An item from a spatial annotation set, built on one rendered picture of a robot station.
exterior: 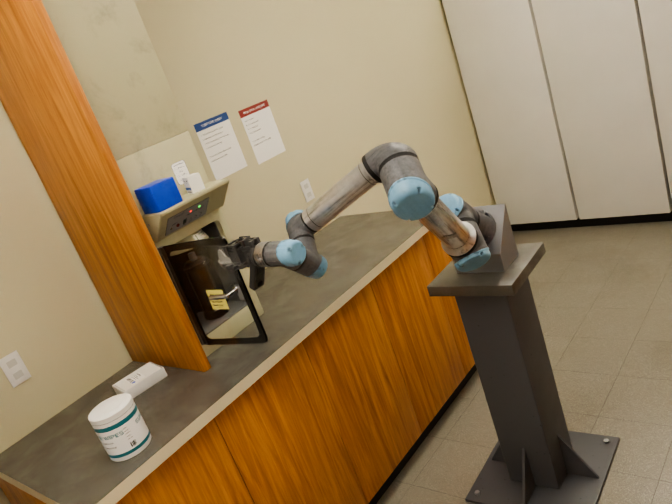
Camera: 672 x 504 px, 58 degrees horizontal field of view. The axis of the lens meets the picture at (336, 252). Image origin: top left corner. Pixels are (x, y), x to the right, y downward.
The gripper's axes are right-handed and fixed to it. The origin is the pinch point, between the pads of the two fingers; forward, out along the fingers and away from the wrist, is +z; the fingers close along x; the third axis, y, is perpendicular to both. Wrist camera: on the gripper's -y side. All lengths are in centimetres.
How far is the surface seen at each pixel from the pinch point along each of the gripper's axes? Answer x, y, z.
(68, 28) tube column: -2, 83, 29
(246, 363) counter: 3.0, -36.9, 6.3
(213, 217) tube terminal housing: -24.8, 7.5, 29.5
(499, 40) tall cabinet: -309, 16, 35
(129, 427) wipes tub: 48, -28, 6
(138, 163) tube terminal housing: -5.0, 36.4, 29.5
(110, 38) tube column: -15, 77, 29
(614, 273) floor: -238, -131, -34
